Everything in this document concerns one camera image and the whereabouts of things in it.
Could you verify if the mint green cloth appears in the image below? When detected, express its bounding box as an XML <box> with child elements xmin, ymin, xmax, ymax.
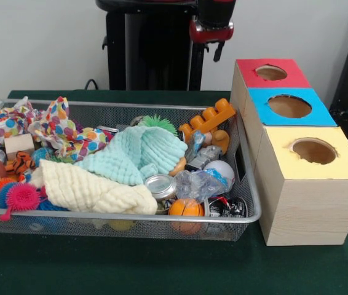
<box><xmin>75</xmin><ymin>125</ymin><xmax>189</xmax><ymax>187</ymax></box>

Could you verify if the green spiky ball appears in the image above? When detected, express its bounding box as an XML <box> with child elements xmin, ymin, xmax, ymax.
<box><xmin>138</xmin><ymin>113</ymin><xmax>179</xmax><ymax>135</ymax></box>

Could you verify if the wooden box with three holes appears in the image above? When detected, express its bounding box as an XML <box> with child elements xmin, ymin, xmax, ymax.
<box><xmin>229</xmin><ymin>58</ymin><xmax>348</xmax><ymax>247</ymax></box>

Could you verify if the clear plastic packet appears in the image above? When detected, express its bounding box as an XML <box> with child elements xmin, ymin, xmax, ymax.
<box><xmin>173</xmin><ymin>167</ymin><xmax>229</xmax><ymax>203</ymax></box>

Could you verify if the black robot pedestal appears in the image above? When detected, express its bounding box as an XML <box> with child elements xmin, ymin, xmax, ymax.
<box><xmin>95</xmin><ymin>0</ymin><xmax>203</xmax><ymax>92</ymax></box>

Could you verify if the cream yellow cloth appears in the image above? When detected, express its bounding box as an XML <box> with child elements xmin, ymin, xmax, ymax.
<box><xmin>29</xmin><ymin>159</ymin><xmax>159</xmax><ymax>216</ymax></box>

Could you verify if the small orange basketball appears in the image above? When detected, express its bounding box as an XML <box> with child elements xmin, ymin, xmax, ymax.
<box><xmin>168</xmin><ymin>197</ymin><xmax>206</xmax><ymax>235</ymax></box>

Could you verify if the pink spiky ball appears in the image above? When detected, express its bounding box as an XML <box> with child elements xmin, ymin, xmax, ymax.
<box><xmin>0</xmin><ymin>183</ymin><xmax>41</xmax><ymax>222</ymax></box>

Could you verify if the white ball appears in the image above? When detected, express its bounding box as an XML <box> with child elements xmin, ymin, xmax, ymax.
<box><xmin>202</xmin><ymin>159</ymin><xmax>236</xmax><ymax>192</ymax></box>

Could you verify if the orange rubber toy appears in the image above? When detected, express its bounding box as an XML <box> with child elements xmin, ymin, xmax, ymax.
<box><xmin>178</xmin><ymin>98</ymin><xmax>237</xmax><ymax>144</ymax></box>

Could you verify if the clear mesh bin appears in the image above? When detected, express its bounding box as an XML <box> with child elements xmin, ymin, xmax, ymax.
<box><xmin>0</xmin><ymin>98</ymin><xmax>263</xmax><ymax>242</ymax></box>

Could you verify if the silver can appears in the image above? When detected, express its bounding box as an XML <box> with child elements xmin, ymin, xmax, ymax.
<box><xmin>143</xmin><ymin>173</ymin><xmax>178</xmax><ymax>203</ymax></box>

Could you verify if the polka dot cloth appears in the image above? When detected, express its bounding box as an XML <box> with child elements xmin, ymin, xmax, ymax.
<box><xmin>27</xmin><ymin>96</ymin><xmax>115</xmax><ymax>162</ymax></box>

